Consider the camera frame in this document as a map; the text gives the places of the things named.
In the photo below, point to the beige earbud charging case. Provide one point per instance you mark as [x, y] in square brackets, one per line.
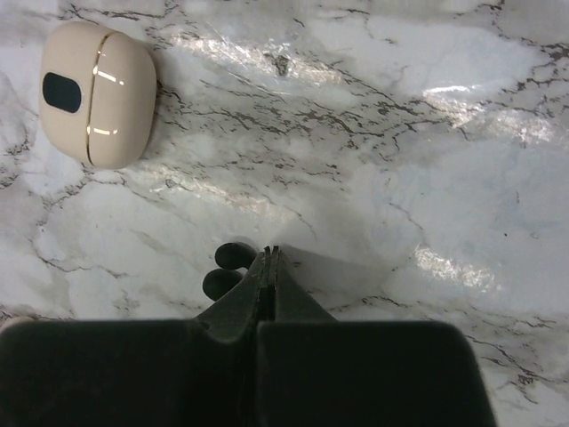
[97, 94]

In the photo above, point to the black clip earbud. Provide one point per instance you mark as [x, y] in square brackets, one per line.
[230, 259]

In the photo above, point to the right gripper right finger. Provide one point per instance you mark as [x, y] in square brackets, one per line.
[314, 370]

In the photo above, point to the white earbud right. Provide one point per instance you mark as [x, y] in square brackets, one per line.
[14, 322]

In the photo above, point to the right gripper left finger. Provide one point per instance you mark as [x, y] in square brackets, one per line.
[154, 372]

